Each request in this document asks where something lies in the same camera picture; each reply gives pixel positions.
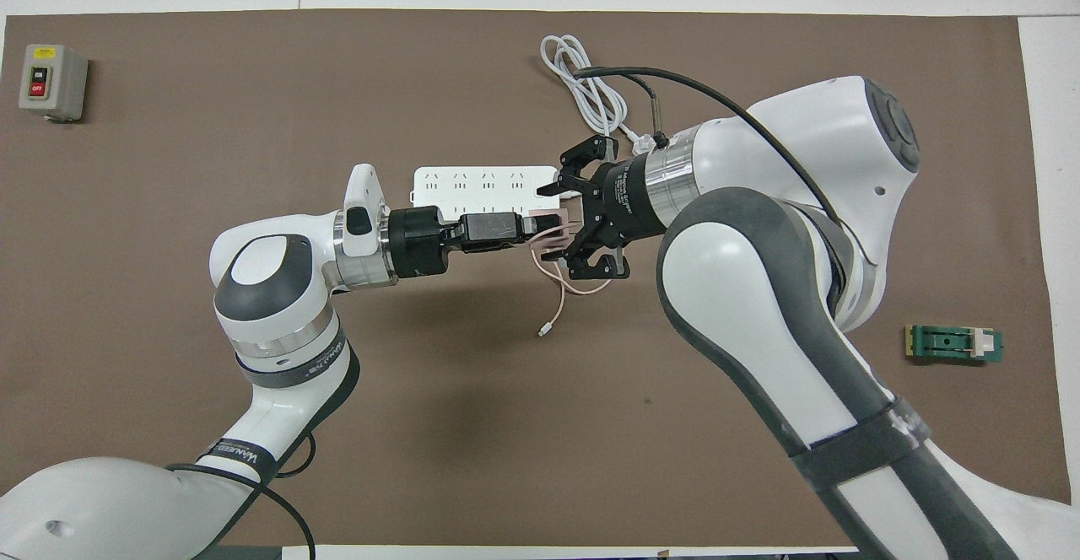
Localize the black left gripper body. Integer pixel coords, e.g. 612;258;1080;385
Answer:
384;205;527;279

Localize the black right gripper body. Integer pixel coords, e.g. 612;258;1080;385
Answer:
580;153;669;246

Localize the pink charger adapter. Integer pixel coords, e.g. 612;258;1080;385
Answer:
530;209;583;259

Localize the pink charging cable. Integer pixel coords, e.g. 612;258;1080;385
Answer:
532;248;613;339

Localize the white power strip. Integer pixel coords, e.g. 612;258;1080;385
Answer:
412;165;583;217

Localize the brown table mat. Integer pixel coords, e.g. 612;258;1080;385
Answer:
0;10;1072;548

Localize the white power cord with plug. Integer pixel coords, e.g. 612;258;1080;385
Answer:
540;35;663;200

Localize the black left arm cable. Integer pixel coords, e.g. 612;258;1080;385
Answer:
165;433;317;560

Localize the green knife switch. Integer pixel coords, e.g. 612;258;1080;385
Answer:
904;324;1005;367

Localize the grey on-off switch box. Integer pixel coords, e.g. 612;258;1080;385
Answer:
19;44;89;122

